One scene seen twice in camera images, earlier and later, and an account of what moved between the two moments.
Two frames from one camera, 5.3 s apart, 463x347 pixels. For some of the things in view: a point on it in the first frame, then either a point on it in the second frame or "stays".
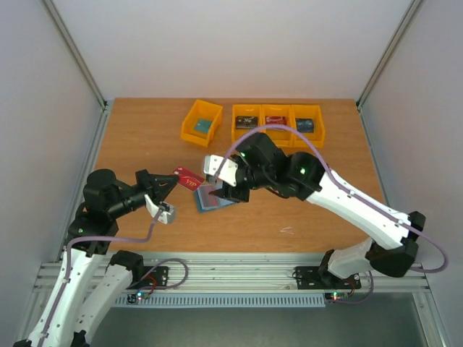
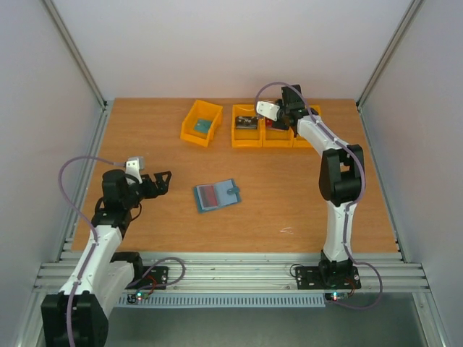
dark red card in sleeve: x=207 y=201 stays
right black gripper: x=236 y=189 → x=281 y=121
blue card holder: x=207 y=202 stays
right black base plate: x=309 y=277 stays
